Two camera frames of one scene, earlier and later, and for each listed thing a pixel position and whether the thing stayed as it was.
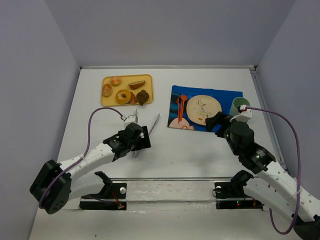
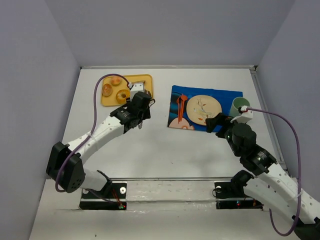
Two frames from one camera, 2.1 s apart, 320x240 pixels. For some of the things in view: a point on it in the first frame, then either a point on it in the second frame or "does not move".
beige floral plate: (200, 107) does not move
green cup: (236, 102) does not move
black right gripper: (220, 123) does not move
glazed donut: (123, 96) does not move
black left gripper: (144, 138) -> (145, 113)
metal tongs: (135, 153) -> (140, 125)
